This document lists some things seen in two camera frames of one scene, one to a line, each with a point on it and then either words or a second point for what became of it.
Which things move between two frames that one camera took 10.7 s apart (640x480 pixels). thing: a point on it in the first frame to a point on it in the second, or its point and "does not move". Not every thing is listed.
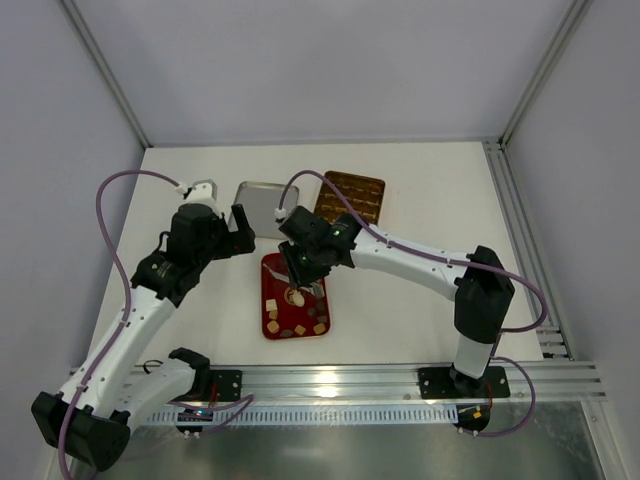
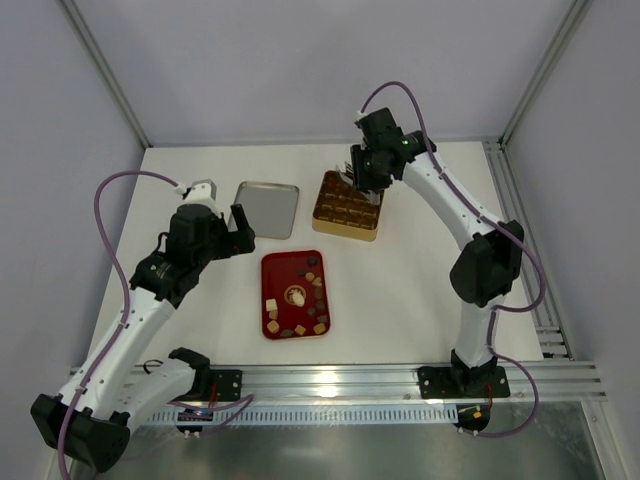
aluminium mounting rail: [371, 395] does not move
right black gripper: [302, 267] to [364, 179]
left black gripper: [232, 238] does not move
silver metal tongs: [316, 286] to [348, 174]
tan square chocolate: [273, 326] does not move
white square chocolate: [271, 305] does not move
